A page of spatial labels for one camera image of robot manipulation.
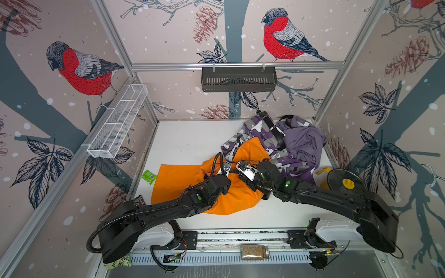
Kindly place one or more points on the purple camouflage trousers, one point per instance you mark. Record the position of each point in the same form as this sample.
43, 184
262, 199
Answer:
257, 128

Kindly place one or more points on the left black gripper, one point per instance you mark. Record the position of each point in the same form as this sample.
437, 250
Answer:
226, 187

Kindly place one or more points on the plain purple garment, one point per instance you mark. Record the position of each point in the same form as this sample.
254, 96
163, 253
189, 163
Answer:
303, 141

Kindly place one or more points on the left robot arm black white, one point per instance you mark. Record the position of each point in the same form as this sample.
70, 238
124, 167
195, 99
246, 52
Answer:
116, 235

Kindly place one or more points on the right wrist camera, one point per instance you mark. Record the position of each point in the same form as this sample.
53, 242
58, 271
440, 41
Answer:
246, 170

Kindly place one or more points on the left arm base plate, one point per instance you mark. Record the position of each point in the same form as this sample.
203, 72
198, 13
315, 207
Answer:
188, 241

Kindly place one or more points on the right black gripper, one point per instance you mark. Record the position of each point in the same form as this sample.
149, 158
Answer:
258, 167

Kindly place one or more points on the yellow object beside spool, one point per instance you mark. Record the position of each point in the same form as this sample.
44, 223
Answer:
321, 177

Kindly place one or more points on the small green packet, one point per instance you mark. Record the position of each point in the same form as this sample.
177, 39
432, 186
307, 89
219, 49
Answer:
149, 177

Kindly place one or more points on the jar of grains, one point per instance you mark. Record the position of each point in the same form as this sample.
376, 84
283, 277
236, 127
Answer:
254, 252

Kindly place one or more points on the dark candy packet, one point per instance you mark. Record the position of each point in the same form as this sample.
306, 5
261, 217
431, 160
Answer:
139, 201

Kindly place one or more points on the white wire mesh basket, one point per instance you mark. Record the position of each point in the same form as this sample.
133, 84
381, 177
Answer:
111, 136

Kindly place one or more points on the horizontal aluminium frame bar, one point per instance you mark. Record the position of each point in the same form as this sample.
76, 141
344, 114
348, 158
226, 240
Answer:
338, 65

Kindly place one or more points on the black spool yellow hub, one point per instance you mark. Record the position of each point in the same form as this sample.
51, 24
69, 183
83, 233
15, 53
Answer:
345, 182

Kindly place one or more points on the green snack bag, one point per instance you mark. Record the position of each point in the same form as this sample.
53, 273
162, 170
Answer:
124, 261

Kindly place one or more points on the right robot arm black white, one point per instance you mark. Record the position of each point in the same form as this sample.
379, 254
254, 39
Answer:
377, 222

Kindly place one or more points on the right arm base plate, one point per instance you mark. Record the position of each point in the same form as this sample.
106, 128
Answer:
300, 239

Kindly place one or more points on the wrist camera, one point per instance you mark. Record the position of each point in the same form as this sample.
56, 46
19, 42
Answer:
226, 168
246, 170

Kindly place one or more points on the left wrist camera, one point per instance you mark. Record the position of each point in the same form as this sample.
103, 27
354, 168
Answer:
226, 168

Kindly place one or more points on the black perforated metal shelf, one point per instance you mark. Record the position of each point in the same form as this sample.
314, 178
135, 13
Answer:
238, 79

